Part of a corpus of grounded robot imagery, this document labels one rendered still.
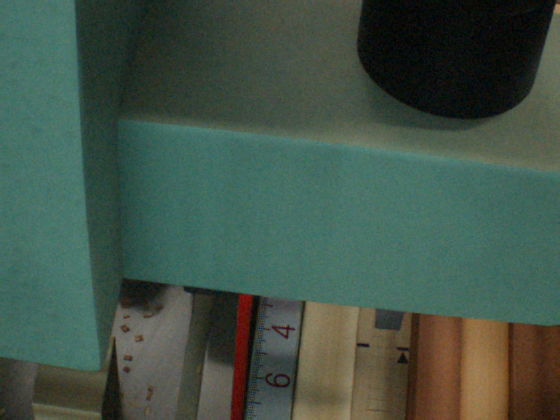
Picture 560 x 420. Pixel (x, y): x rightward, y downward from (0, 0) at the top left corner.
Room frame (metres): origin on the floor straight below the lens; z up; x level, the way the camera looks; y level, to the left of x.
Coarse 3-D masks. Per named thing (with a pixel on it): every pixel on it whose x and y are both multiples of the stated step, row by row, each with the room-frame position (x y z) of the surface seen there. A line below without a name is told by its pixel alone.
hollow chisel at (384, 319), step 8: (376, 312) 0.25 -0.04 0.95; (384, 312) 0.25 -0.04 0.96; (392, 312) 0.25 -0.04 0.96; (400, 312) 0.25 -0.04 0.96; (376, 320) 0.25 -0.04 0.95; (384, 320) 0.25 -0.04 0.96; (392, 320) 0.25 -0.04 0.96; (400, 320) 0.25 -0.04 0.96; (384, 328) 0.25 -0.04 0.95; (392, 328) 0.25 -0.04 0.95; (400, 328) 0.25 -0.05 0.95
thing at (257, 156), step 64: (192, 0) 0.27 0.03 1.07; (256, 0) 0.27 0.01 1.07; (320, 0) 0.27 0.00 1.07; (192, 64) 0.24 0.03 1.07; (256, 64) 0.24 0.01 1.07; (320, 64) 0.25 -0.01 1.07; (128, 128) 0.22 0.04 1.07; (192, 128) 0.22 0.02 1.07; (256, 128) 0.22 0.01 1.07; (320, 128) 0.22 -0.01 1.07; (384, 128) 0.22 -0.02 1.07; (448, 128) 0.23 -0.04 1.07; (512, 128) 0.23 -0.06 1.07; (128, 192) 0.22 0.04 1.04; (192, 192) 0.22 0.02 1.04; (256, 192) 0.22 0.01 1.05; (320, 192) 0.22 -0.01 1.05; (384, 192) 0.22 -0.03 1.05; (448, 192) 0.22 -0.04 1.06; (512, 192) 0.22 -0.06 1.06; (128, 256) 0.22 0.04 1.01; (192, 256) 0.22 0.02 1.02; (256, 256) 0.22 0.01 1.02; (320, 256) 0.22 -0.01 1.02; (384, 256) 0.22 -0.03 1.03; (448, 256) 0.22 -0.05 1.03; (512, 256) 0.22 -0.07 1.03; (512, 320) 0.22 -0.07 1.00
